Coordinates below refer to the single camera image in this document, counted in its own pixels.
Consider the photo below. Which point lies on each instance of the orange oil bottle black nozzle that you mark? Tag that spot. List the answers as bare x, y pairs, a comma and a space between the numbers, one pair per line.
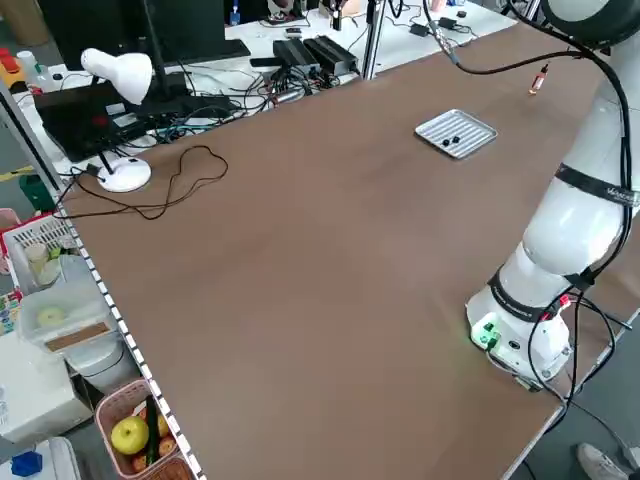
537, 82

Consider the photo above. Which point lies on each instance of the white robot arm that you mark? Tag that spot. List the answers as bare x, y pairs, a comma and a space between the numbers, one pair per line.
575, 225

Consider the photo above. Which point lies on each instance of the ribbed silver metal tray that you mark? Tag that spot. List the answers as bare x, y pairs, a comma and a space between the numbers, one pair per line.
465, 127

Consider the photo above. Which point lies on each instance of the black finned power supply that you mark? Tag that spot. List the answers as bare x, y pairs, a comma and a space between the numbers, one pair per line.
296, 54
332, 52

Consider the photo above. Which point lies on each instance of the black power adapter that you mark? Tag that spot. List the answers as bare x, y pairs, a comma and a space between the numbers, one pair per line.
446, 23
420, 29

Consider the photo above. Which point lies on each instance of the white desk lamp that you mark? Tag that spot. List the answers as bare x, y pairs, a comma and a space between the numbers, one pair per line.
120, 75

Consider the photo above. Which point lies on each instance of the clear plastic bin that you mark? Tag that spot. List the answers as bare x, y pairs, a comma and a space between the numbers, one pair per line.
65, 300

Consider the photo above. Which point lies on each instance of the yellow-green apple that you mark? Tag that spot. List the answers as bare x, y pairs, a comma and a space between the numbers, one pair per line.
129, 435

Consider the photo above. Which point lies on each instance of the black equipment case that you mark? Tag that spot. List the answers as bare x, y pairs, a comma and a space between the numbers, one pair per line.
70, 120

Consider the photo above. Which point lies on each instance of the pink plastic basket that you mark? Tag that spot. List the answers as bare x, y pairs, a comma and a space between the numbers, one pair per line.
107, 425

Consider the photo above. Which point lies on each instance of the white slotted basket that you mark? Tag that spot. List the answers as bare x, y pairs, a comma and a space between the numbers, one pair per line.
35, 235

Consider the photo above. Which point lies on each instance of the black computer monitor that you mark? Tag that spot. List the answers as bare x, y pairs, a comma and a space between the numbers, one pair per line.
100, 25

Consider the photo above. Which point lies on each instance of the white appliance box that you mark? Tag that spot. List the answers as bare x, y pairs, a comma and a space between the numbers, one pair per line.
30, 395

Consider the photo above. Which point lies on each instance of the white plastic bottle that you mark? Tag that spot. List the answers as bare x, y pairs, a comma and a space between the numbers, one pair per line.
31, 67

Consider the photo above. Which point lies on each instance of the person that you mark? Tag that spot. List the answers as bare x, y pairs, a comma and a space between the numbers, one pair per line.
600, 462

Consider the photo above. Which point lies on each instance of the red emergency stop button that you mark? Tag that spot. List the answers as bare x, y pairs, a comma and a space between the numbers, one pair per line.
9, 62

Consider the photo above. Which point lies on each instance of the blue plastic object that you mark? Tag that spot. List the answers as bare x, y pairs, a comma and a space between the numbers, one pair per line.
25, 464

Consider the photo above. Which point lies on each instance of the aluminium frame post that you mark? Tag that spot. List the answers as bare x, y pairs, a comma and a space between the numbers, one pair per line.
374, 35

